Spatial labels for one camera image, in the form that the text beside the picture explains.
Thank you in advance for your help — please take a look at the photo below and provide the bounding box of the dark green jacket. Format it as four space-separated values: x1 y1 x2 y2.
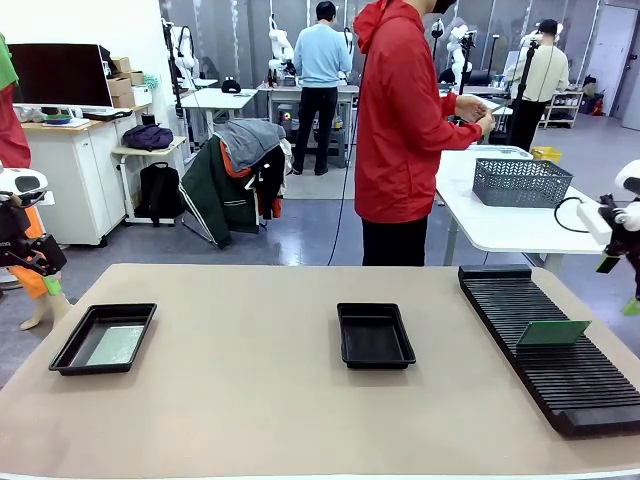
178 134 261 250

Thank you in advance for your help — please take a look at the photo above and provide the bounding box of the person's right hand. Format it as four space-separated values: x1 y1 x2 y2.
472 111 498 139

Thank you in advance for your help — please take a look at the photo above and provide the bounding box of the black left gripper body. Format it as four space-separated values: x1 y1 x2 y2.
0 196 32 268

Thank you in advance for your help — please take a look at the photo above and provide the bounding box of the person's left hand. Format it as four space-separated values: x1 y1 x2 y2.
454 93 489 121

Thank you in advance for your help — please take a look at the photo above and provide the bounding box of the grey door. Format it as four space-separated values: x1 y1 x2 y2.
597 2 640 119

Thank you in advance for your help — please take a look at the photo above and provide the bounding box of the grey workbench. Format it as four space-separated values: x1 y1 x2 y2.
257 82 361 169

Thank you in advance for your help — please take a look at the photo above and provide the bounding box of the black tripod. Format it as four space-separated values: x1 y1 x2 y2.
507 39 541 149

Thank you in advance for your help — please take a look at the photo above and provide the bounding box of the white cabinet with wooden top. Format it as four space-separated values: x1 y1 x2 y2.
22 103 151 247

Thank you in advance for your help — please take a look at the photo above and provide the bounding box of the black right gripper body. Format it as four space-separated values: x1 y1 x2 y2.
599 196 640 297

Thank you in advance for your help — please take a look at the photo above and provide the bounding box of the grey plastic basket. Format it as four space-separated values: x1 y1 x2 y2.
472 157 575 209

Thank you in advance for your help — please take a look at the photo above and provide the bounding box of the green circuit board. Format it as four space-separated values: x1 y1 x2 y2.
84 324 147 367
515 319 593 349

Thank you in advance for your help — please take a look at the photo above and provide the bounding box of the grey stool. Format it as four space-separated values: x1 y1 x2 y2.
322 127 349 169

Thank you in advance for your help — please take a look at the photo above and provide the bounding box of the yellow bin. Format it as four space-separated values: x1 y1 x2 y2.
530 145 564 165

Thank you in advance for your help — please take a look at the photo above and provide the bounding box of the man in light-blue sweater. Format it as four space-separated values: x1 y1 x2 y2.
292 0 354 177

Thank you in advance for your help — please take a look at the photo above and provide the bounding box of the translucent white tub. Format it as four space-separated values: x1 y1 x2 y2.
467 143 534 161

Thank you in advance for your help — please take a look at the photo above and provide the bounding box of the person in beige top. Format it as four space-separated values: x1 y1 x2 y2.
505 18 571 154

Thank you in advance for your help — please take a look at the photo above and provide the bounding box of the person's long black cable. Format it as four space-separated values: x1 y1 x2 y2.
327 49 369 266

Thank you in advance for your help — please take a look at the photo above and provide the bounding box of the small wooden-top side table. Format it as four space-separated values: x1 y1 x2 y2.
112 135 189 225

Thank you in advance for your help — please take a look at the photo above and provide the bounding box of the black plastic ESD tray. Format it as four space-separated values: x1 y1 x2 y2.
336 301 417 371
47 301 159 377

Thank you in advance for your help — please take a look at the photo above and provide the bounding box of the purple bag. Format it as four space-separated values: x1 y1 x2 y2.
122 123 175 153

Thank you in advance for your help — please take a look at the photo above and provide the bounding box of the metal shelf unit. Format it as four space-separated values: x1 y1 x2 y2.
542 89 586 130

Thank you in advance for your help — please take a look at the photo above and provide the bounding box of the black garment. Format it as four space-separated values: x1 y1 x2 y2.
244 144 287 221

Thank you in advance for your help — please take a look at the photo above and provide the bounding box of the black slotted board rack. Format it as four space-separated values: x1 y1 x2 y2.
457 263 640 440

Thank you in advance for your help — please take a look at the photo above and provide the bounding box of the person's red-sleeved right forearm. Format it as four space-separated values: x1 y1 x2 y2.
434 112 484 152

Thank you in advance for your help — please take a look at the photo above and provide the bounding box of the black backpack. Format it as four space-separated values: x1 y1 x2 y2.
137 161 184 227

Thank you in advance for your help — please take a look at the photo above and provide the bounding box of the white work table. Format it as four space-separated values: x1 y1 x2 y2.
178 87 259 151

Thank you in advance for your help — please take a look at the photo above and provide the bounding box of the person in red hoodie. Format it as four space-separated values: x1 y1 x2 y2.
352 0 497 268

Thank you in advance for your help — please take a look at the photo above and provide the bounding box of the grey hooded jacket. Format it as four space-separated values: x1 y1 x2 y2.
214 118 287 174

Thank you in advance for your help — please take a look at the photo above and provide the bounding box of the black computer monitor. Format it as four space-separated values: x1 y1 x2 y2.
7 43 115 109

